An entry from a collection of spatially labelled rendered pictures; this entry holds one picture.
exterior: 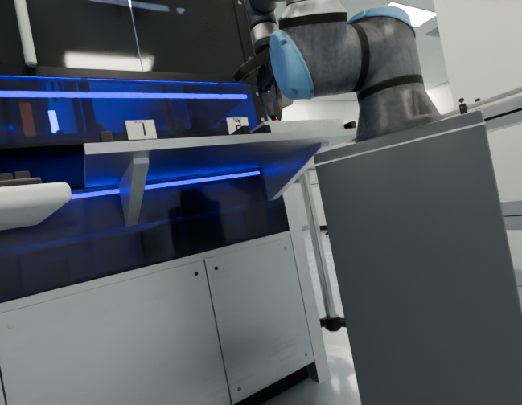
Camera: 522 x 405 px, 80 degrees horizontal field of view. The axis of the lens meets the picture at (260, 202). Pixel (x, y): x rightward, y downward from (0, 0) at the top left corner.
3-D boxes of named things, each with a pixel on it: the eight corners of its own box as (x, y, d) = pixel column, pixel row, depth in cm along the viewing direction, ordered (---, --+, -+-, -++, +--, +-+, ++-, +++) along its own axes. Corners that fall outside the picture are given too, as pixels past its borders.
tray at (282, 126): (216, 165, 105) (214, 154, 105) (280, 157, 118) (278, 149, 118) (266, 136, 75) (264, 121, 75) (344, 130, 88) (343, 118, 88)
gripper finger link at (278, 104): (300, 115, 84) (292, 83, 84) (281, 116, 81) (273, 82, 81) (293, 120, 86) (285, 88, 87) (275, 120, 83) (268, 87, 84)
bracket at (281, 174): (268, 200, 117) (261, 166, 117) (274, 199, 119) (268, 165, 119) (329, 187, 88) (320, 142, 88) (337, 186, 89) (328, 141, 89)
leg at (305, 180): (320, 330, 149) (289, 173, 150) (334, 324, 154) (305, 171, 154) (333, 336, 141) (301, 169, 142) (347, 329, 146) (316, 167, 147)
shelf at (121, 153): (85, 191, 95) (84, 185, 95) (275, 167, 130) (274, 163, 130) (85, 154, 54) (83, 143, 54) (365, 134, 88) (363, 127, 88)
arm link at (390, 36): (439, 70, 54) (424, -7, 54) (368, 79, 52) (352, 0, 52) (398, 96, 66) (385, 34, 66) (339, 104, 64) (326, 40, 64)
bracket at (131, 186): (125, 227, 92) (117, 183, 93) (136, 225, 94) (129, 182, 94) (145, 221, 63) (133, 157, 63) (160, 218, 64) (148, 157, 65)
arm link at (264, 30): (258, 20, 81) (244, 38, 88) (262, 37, 81) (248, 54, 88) (282, 23, 84) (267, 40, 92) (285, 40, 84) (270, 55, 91)
